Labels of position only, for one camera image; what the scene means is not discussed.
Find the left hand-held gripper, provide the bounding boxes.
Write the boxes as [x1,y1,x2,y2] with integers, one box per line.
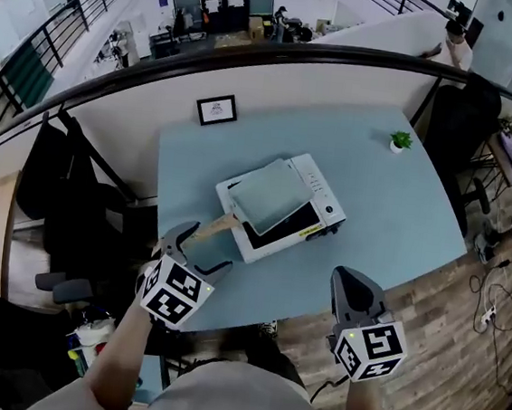
[136,215,239,337]

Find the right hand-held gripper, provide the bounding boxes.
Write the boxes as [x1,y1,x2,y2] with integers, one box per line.
[319,264,416,389]

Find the grey rectangular frying pan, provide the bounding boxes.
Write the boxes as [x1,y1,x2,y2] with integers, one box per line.
[191,149,318,254]

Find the person's left forearm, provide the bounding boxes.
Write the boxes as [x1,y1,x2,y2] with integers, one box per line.
[78,291,157,410]

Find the person's shoe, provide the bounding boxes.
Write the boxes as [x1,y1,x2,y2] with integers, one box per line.
[257,319,280,342]

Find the black armrest chair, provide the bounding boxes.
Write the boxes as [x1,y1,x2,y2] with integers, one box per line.
[30,176,161,317]

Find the person's dark trousers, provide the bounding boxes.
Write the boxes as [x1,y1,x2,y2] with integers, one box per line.
[213,326,316,403]

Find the white power strip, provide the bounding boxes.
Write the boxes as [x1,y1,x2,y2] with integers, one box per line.
[479,303,500,327]

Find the grey sneaker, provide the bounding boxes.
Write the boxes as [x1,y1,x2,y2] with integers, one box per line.
[471,227,505,266]

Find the person's beige shirt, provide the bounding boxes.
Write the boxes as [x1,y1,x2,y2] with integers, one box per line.
[29,338,357,410]

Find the small potted green plant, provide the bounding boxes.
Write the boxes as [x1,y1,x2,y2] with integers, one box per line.
[387,129,415,157]

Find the black hanging jacket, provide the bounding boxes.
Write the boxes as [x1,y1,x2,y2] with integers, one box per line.
[12,107,109,230]

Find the black curved railing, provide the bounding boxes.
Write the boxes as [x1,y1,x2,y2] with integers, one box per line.
[0,8,512,217]

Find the black office chair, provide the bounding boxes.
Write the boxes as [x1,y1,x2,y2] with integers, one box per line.
[412,67,507,242]

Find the black backpack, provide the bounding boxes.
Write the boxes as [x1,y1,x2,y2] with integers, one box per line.
[0,291,90,410]

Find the cardboard box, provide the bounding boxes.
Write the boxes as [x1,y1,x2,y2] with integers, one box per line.
[246,14,268,43]

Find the dark glass double door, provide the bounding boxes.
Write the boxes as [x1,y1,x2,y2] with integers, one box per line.
[194,0,252,39]

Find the white partition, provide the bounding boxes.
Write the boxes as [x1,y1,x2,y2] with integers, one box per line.
[306,0,451,62]

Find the black stair railing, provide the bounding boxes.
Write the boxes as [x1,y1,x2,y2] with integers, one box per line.
[0,0,132,145]

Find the black picture frame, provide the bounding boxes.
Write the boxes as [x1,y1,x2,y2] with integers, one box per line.
[194,91,241,131]

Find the black floor cable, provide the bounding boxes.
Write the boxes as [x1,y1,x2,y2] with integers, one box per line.
[457,254,512,396]

